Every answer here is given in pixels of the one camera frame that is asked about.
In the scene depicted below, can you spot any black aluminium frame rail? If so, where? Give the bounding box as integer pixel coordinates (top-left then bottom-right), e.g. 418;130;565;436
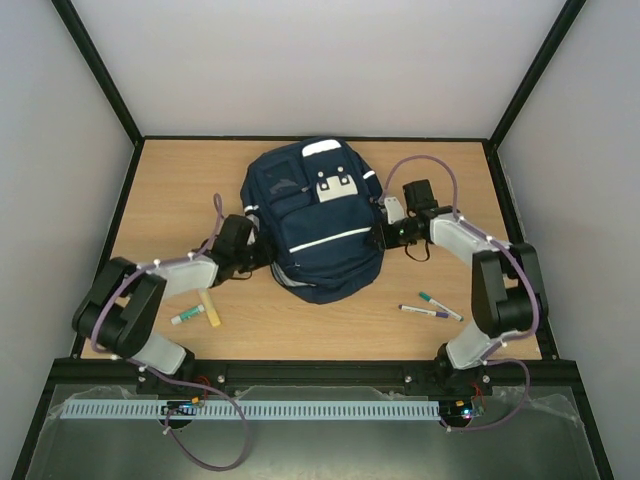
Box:
49;358;581;387

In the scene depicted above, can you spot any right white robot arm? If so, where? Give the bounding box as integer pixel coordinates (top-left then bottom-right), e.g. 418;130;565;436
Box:
372;180;548;393

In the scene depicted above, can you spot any purple marker pen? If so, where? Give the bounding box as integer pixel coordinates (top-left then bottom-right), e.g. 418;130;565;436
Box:
398;304;450;318

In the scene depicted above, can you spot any green white glue stick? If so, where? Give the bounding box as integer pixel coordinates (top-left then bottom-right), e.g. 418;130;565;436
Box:
170;304;205;325

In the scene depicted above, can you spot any green marker pen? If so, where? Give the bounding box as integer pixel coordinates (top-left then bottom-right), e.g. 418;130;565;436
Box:
419;292;464;322

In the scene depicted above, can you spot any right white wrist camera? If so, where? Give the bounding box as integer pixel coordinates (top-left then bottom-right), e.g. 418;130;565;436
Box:
383;196;406;225

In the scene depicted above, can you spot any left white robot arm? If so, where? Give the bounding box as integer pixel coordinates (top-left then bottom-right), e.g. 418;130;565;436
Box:
72;215;276;376

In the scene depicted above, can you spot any light blue slotted cable duct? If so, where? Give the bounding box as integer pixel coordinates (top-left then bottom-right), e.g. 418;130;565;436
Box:
60;399;440;421

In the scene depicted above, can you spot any yellow highlighter marker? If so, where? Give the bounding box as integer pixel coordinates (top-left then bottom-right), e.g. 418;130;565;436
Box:
198;289;221;328

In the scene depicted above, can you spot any navy blue student backpack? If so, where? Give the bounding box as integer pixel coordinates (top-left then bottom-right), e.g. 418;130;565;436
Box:
240;138;384;305

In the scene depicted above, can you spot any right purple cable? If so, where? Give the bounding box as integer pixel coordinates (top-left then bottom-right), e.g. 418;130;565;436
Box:
382;154;544;433

